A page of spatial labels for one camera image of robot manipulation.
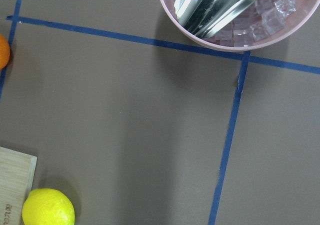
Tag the orange fruit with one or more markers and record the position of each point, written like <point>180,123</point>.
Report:
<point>5,52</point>

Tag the metal scoop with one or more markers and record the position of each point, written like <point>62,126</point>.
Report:
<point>204,18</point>

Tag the upper yellow lemon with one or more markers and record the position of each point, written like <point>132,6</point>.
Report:
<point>47,206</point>

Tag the pink bowl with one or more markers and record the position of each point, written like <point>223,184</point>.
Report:
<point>305,9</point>

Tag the wooden cutting board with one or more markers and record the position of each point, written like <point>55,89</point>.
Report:
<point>17,171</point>

